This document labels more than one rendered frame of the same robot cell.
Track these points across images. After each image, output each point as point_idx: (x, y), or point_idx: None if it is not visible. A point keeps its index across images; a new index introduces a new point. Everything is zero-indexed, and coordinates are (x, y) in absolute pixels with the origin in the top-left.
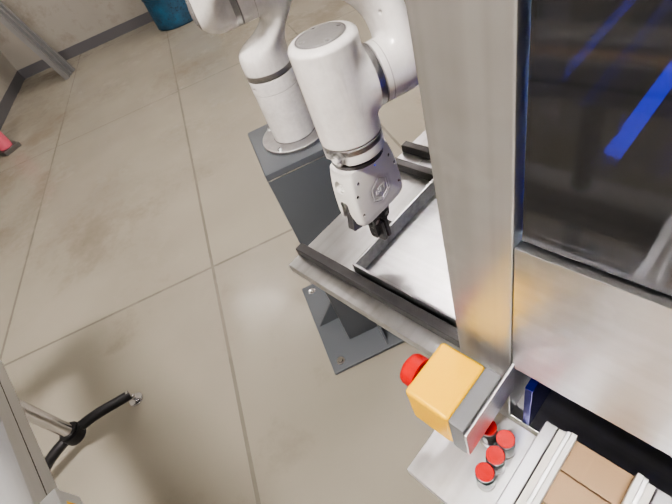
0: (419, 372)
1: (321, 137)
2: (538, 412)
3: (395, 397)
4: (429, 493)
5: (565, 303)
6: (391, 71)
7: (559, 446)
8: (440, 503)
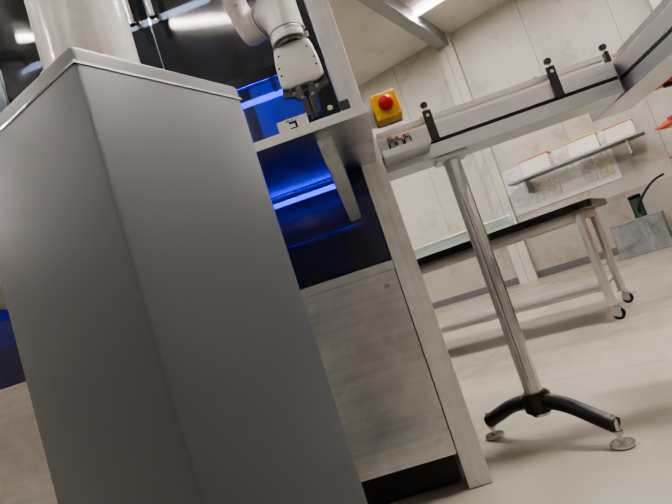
0: (385, 91)
1: (300, 18)
2: None
3: None
4: (529, 499)
5: None
6: None
7: (381, 132)
8: (525, 493)
